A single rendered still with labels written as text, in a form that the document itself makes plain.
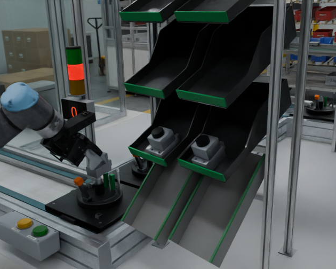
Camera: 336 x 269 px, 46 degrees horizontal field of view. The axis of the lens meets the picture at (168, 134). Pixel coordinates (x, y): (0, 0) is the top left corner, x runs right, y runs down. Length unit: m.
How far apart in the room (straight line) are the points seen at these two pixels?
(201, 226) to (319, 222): 0.52
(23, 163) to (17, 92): 0.77
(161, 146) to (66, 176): 0.68
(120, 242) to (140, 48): 5.58
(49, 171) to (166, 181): 0.64
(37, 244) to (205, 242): 0.45
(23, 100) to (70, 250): 0.43
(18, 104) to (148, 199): 0.41
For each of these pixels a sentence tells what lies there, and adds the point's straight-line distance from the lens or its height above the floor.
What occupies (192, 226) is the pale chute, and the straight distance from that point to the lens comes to 0.99.
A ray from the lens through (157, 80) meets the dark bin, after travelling 0.94.
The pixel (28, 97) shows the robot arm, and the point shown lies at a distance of 0.98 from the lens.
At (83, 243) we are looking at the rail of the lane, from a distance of 1.10.
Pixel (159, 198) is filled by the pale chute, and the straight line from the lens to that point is 1.06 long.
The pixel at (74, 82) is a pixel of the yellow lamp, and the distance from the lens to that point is 1.35.
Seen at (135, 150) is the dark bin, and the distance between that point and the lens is 0.98.
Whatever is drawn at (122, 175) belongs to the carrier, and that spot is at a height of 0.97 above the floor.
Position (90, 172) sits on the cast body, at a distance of 1.21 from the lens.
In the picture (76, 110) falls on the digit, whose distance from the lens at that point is 1.37.
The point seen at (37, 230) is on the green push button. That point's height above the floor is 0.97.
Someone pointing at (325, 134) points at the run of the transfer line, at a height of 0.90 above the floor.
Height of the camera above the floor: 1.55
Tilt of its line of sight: 19 degrees down
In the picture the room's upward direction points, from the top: 2 degrees counter-clockwise
